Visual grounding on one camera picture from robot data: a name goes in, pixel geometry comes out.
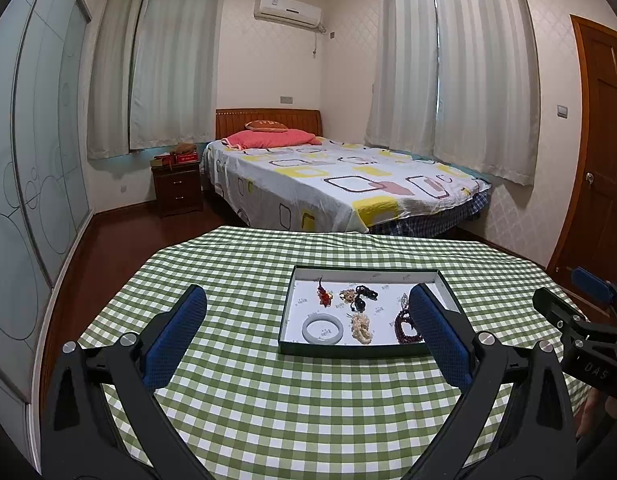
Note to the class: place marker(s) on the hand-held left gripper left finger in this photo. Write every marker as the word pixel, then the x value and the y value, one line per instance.
pixel 176 340

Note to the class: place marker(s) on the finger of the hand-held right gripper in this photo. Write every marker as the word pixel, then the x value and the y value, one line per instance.
pixel 590 284
pixel 558 305

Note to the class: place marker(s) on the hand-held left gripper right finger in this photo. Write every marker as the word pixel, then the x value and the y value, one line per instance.
pixel 438 340

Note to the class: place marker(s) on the silver brooch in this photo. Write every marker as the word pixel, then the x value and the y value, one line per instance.
pixel 404 300

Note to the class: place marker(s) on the shallow dark green box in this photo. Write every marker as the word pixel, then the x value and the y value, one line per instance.
pixel 388 282

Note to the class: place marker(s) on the small tan bead ornament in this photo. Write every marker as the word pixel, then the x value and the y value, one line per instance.
pixel 348 294

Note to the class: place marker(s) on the white jade bangle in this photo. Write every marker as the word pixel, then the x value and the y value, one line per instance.
pixel 323 340

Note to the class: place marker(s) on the red knot charm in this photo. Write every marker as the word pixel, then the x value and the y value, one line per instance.
pixel 326 300

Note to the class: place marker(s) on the person's right hand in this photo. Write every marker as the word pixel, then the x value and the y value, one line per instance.
pixel 590 410

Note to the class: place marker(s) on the green checked tablecloth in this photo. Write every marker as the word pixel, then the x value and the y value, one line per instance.
pixel 268 410

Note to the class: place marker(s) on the blue plaid bed sheet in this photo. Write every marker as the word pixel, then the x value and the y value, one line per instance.
pixel 428 220

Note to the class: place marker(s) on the wooden door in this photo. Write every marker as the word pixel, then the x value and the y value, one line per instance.
pixel 603 135

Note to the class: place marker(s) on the dark wooden nightstand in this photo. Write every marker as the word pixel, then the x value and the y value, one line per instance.
pixel 178 190

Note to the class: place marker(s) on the yellowish flat box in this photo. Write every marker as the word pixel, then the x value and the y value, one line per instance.
pixel 161 161

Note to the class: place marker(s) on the red box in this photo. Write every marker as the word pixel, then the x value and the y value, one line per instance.
pixel 183 160

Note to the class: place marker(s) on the brown soft item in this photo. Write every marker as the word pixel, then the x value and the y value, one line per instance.
pixel 186 149

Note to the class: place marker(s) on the printed white bed sheet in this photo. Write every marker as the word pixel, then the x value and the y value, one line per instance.
pixel 313 185

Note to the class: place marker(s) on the pink pillow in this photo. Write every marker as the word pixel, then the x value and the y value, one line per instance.
pixel 273 139

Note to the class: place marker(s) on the frosted glass sliding wardrobe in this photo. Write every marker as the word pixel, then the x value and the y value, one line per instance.
pixel 38 160

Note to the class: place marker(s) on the brown cushion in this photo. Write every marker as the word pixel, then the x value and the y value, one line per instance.
pixel 266 126

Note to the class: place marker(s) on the white curtain panel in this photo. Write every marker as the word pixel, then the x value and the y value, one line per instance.
pixel 178 60
pixel 403 60
pixel 488 70
pixel 113 85

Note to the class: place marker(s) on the wooden bed headboard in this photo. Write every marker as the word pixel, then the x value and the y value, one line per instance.
pixel 303 119

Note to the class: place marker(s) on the white air conditioner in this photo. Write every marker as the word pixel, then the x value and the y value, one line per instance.
pixel 288 10

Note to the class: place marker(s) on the grey light switch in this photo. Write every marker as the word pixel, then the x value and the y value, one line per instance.
pixel 562 110

